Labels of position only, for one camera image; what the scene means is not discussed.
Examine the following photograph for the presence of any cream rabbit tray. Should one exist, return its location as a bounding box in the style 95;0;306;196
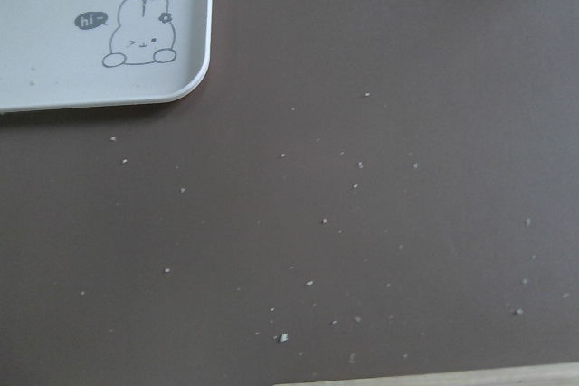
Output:
1;0;213;113

